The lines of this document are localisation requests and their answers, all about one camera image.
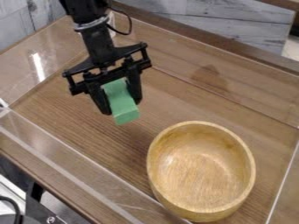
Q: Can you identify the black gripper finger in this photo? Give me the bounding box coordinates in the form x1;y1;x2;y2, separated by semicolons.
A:
125;66;142;104
86;82;112;116

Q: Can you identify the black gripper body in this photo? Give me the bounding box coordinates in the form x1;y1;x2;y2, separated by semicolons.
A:
61;24;152;95

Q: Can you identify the green rectangular block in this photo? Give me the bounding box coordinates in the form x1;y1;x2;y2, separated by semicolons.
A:
102;79;138;125

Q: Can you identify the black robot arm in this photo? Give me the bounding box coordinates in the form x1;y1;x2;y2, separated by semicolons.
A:
60;0;152;116

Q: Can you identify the brown wooden bowl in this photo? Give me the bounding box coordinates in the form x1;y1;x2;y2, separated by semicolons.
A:
145;121;257;222

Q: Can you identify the black table leg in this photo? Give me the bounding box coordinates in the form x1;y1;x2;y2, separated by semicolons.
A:
26;182;44;202

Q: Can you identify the black device with bolt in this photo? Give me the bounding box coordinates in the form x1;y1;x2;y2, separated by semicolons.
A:
22;198;68;224

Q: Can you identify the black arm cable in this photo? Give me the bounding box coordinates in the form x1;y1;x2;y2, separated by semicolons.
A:
105;7;133;37

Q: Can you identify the black cable below table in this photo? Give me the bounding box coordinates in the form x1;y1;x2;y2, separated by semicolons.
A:
0;195;22;224

